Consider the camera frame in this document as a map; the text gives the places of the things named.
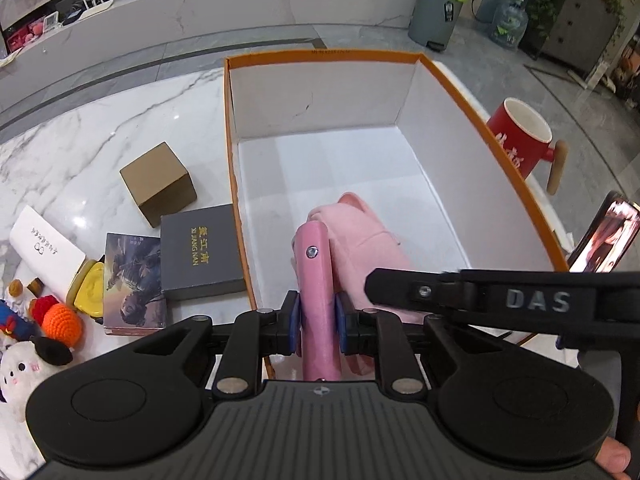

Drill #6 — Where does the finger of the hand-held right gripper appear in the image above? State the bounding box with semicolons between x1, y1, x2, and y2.
364;268;467;317

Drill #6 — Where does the small brown figurine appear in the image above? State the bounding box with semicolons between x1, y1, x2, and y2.
7;277;46;307

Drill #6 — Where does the blue doll figure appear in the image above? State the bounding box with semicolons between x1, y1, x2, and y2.
0;300;37;352

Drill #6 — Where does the red crochet ball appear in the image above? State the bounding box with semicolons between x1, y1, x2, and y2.
28;296;60;326

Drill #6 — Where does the white plush toy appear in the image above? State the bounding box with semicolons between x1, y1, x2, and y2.
0;336;75;423

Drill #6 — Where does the grey trash bin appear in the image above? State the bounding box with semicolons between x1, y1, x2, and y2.
407;0;468;52

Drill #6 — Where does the smartphone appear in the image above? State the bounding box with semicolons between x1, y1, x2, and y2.
567;191;640;275

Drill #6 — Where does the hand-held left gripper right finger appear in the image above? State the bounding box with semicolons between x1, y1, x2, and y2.
336;292;507;396

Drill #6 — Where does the brown cardboard cube box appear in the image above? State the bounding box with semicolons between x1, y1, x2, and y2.
119;141;197;228

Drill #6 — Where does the orange crochet ball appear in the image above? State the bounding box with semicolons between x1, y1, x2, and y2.
42;302;82;349

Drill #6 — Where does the person's right hand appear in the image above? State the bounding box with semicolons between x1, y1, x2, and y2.
597;437;635;480

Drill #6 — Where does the dark grey gift box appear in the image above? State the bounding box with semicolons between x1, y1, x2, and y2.
160;203;248;302

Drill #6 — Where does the red mug with wooden handle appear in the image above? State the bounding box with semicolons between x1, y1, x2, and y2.
486;97;569;196

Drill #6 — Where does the pink plush toy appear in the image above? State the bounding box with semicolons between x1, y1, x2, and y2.
9;22;46;52

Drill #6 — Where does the painted-cover picture book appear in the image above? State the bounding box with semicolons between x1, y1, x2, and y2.
102;232;169;334

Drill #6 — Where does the grey drawer cabinet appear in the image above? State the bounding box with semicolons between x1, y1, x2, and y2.
542;0;621;78

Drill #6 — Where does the white marble bench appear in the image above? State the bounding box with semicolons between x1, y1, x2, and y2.
0;0;421;97

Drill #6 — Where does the pink glossy bar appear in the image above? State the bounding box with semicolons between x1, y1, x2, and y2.
292;222;344;382

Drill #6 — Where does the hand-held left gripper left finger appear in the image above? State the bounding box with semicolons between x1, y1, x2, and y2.
127;290;302;401

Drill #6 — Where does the orange-rimmed white cardboard box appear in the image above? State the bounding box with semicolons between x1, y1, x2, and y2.
222;50;571;381

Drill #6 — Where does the clear water jug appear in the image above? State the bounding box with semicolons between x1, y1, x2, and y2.
488;0;530;51

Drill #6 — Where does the white paper card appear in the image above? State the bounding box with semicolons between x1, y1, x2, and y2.
9;205;87;301

